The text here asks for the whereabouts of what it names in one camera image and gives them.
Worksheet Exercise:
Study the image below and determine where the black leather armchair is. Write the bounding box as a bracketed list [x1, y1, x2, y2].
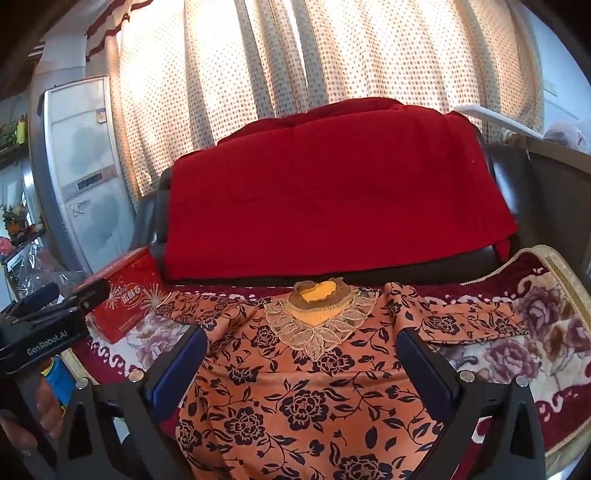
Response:
[131, 138, 555, 286]

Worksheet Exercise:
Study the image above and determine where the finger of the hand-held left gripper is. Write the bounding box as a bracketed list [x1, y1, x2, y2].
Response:
[60, 278, 112, 324]
[8, 282, 62, 320]

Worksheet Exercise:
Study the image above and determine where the red curtain valance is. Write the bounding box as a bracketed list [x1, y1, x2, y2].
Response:
[84, 0, 154, 58]

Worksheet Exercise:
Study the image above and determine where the clear plastic wrap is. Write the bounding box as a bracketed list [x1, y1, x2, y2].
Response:
[4, 244, 89, 303]

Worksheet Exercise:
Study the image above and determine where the maroon floral blanket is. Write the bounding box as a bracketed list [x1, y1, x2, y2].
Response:
[60, 246, 591, 468]

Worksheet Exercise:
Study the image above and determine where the white board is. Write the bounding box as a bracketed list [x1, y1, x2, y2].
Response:
[454, 104, 546, 140]

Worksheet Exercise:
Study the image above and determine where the red blanket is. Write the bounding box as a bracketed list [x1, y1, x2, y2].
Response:
[164, 97, 519, 282]

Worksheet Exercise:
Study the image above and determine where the flower bouquet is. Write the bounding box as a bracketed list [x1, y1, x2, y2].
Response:
[0, 203, 46, 247]

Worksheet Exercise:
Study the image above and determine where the person's left hand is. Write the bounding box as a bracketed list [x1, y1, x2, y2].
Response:
[0, 377, 64, 459]

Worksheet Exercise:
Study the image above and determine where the orange floral garment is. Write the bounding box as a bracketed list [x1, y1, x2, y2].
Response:
[156, 276, 530, 480]

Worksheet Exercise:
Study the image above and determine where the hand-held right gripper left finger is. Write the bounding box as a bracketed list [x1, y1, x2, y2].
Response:
[53, 325, 208, 480]

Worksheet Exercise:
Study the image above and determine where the red gift box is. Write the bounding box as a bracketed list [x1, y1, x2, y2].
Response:
[75, 247, 163, 345]

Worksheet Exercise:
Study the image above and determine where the green potted plant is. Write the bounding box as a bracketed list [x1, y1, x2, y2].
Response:
[0, 115, 29, 151]

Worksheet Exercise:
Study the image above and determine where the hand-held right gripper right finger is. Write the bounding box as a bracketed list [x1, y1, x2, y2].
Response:
[396, 328, 548, 480]

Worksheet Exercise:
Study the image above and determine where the white standing air conditioner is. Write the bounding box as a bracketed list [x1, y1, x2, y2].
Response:
[39, 75, 140, 274]

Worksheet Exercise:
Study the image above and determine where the dotted white curtain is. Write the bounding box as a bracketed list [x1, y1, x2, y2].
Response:
[108, 0, 546, 200]

